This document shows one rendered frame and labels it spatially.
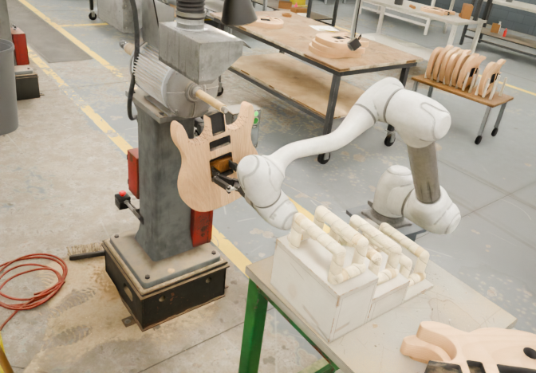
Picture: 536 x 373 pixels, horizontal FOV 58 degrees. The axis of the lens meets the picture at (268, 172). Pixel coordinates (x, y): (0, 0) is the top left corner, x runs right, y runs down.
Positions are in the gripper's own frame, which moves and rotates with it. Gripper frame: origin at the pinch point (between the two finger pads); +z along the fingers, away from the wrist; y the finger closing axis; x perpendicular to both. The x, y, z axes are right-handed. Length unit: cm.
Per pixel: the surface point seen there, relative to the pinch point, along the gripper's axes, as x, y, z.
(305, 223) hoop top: 16, -10, -60
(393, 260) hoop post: 1, 11, -74
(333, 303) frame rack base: 3, -15, -76
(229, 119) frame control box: -0.9, 24.3, 32.2
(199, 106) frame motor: 11.0, 9.7, 30.8
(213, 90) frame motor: 16.1, 17.0, 31.0
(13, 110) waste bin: -80, -28, 298
